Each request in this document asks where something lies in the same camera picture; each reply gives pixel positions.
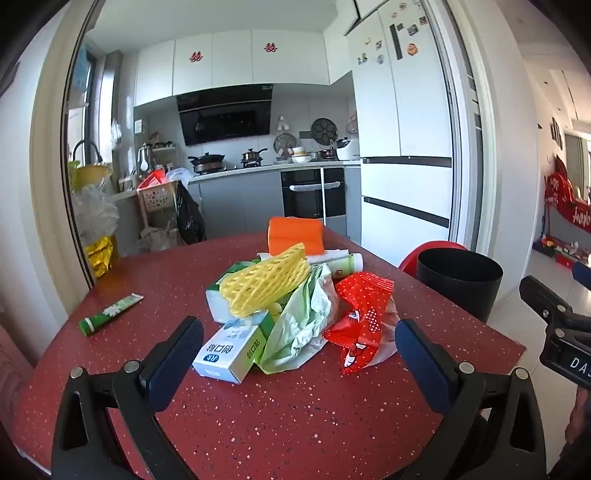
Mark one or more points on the red printed blanket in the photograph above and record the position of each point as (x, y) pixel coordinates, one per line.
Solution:
(561, 198)

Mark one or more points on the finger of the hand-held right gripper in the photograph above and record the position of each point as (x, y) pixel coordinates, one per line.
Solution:
(542, 297)
(582, 271)

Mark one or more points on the green white carton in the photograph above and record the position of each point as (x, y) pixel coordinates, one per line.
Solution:
(217, 302)

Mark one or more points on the black wok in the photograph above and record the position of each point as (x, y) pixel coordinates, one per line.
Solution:
(207, 162)

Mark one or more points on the yellow foam fruit net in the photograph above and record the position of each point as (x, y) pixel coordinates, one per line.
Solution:
(263, 281)

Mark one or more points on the red paper-cut decal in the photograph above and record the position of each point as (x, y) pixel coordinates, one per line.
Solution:
(270, 47)
(195, 56)

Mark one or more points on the clear plastic bags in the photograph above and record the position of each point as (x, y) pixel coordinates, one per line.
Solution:
(94, 212)

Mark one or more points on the black range hood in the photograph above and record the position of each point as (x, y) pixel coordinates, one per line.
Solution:
(221, 115)

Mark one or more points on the green toothpaste tube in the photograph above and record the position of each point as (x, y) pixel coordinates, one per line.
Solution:
(108, 314)

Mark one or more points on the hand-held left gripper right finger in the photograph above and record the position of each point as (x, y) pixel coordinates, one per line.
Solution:
(418, 360)

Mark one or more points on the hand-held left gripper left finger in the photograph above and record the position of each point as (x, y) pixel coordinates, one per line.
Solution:
(178, 355)

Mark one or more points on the red chair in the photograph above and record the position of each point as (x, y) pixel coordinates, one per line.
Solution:
(408, 264)

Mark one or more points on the grey lower cabinets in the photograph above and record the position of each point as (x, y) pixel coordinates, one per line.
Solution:
(240, 203)

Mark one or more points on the yellow basin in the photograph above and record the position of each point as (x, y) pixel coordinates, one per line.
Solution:
(92, 174)

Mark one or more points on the gold foil bag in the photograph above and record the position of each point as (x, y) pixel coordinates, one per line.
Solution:
(99, 256)

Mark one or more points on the beige plastic basket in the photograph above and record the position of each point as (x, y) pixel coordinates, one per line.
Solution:
(159, 198)

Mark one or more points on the group of fridge magnets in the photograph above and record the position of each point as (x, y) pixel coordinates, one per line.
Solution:
(411, 48)

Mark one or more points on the round black trivet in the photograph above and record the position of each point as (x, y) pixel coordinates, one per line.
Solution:
(324, 129)
(285, 142)

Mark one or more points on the kitchen window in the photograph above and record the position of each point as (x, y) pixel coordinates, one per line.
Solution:
(92, 115)

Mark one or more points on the light green plastic bag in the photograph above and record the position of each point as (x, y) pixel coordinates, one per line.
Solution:
(300, 323)

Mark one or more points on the white refrigerator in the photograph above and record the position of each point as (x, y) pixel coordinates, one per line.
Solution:
(401, 115)

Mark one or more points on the white green bandage box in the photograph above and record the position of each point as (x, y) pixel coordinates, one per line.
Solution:
(226, 350)

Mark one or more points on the red packet in basket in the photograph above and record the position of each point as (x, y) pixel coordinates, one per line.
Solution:
(151, 180)

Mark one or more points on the orange tissue pack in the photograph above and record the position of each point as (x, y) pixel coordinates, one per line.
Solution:
(295, 233)

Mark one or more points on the white upper cabinets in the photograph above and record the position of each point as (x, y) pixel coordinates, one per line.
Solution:
(231, 60)

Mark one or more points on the steel pot with lid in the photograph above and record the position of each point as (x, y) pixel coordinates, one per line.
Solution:
(252, 158)

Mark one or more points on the black plastic bag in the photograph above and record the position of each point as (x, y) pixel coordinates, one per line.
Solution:
(189, 217)

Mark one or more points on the red polka dot snack wrapper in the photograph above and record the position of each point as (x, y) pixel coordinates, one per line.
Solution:
(364, 304)

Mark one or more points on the black kitchen faucet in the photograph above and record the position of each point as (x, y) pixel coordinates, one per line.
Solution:
(85, 144)

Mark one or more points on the stack of white bowls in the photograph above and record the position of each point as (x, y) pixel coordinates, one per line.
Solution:
(301, 156)

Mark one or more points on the black built-in oven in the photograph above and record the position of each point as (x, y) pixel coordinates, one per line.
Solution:
(300, 201)

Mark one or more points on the white bottle green label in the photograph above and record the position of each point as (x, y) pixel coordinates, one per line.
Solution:
(345, 266)

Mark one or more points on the white rice cooker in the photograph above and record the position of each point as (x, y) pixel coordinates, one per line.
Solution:
(347, 150)

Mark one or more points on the black trash bin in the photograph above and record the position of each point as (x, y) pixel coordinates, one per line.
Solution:
(457, 286)

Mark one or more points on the person's right forearm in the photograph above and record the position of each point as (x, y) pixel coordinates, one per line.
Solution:
(577, 420)

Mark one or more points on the white paper towel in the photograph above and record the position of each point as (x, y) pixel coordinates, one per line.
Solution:
(328, 256)

